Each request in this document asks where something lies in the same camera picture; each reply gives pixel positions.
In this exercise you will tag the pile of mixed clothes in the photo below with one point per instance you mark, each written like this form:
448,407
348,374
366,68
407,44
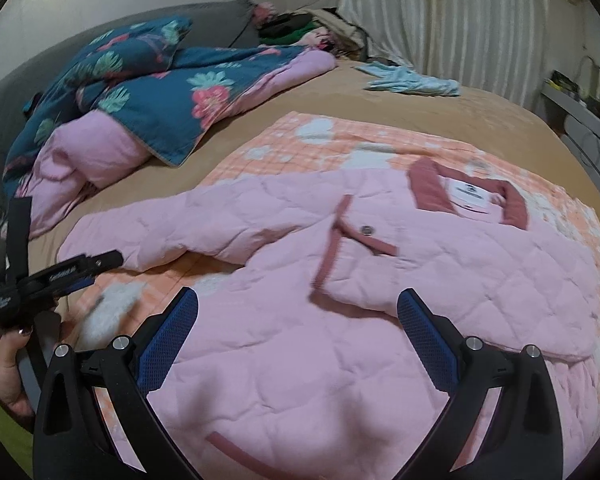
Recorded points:
290,25

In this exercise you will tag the white striped curtain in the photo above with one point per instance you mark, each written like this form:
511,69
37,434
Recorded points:
455,20

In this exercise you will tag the blue floral pillow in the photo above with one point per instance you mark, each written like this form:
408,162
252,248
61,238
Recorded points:
130,45

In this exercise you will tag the cosmetics clutter on vanity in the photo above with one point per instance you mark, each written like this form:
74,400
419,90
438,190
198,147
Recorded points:
567,85

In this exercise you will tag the person's left hand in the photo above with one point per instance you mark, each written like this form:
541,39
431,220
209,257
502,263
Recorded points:
7,370

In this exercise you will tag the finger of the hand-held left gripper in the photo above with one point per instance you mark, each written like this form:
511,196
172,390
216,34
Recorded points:
19,235
105,260

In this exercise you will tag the pink quilted jacket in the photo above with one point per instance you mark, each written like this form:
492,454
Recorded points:
280,360

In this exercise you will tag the grey vanity table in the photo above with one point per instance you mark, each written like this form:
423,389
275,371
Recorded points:
580,125

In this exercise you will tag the orange checked fleece blanket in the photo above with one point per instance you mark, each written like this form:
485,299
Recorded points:
330,135

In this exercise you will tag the thin-framed vanity mirror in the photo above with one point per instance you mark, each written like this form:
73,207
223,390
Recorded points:
592,77

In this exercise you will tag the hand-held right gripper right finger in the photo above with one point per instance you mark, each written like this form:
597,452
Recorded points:
425,332

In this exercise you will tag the person's left forearm green sleeve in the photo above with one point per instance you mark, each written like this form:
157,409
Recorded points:
2,430

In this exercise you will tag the light blue garment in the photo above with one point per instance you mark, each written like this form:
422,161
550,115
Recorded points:
405,82

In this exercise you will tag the grey padded headboard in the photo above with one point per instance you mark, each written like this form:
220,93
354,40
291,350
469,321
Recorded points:
30,60

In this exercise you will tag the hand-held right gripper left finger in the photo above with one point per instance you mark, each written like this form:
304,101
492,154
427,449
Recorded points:
172,332

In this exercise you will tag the blue floral duvet pink lining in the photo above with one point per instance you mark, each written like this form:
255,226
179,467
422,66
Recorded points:
145,105

